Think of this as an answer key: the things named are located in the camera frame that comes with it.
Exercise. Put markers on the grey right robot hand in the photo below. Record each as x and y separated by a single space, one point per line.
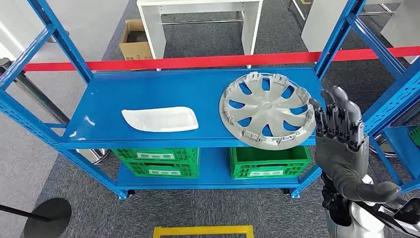
341 161

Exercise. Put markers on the grey plastic hubcap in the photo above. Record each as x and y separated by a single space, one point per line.
265 110

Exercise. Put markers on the white plastic cover part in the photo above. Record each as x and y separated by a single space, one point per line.
160 120

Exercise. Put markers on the green open plastic crate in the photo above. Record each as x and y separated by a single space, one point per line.
269 169

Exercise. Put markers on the white table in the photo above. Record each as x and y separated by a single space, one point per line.
154 29
325 26

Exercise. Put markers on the red barrier belt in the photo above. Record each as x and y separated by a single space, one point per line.
197 61

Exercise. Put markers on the open cardboard box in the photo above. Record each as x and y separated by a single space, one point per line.
134 51

